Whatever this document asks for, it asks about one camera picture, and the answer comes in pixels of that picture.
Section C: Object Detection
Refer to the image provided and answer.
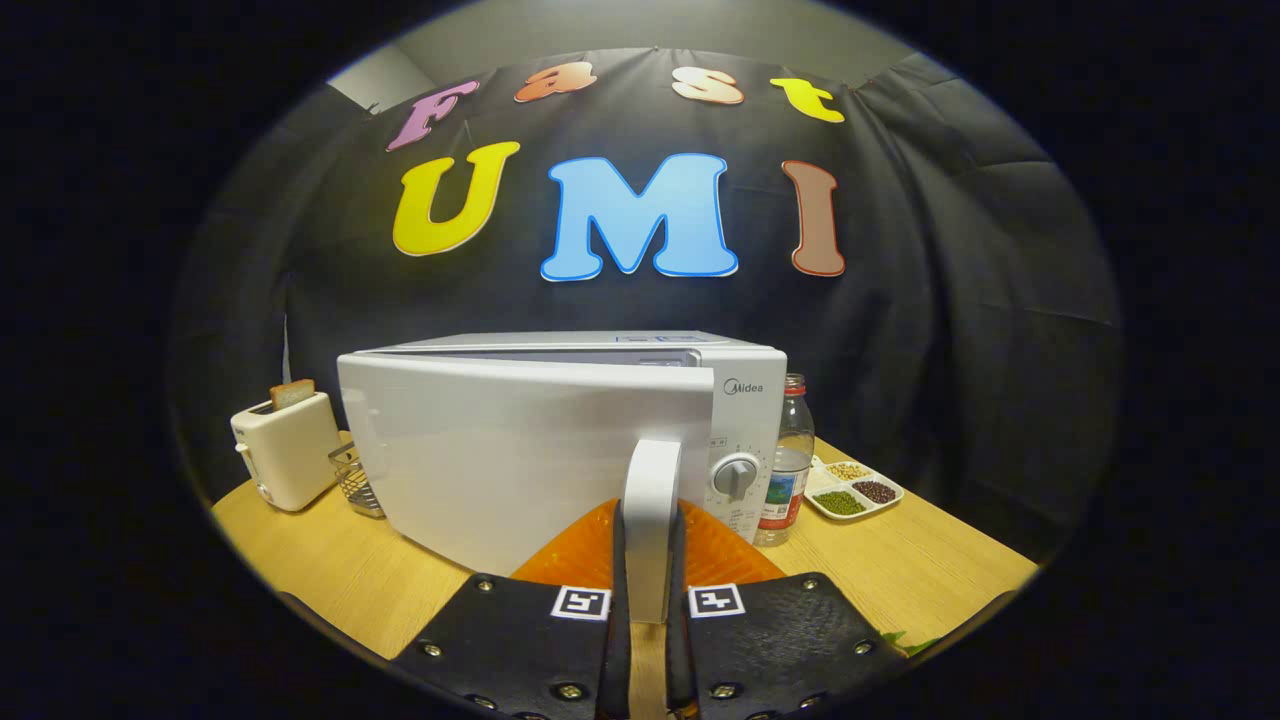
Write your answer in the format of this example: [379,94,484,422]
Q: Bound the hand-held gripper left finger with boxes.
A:
[388,498,633,720]

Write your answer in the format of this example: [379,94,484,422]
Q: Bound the white microwave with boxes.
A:
[336,330,789,626]

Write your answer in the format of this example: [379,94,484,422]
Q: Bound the cream toaster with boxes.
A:
[230,390,343,513]

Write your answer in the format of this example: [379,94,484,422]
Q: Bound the clear plastic water bottle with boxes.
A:
[752,373,816,548]

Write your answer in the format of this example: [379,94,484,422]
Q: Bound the white divided dish of beans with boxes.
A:
[803,457,906,523]

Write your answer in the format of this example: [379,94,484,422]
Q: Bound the black backdrop cloth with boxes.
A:
[170,48,1121,561]

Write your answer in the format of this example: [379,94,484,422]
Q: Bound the wire mesh basket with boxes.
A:
[328,442,387,519]

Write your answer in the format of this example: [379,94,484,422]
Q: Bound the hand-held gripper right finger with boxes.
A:
[666,498,909,720]

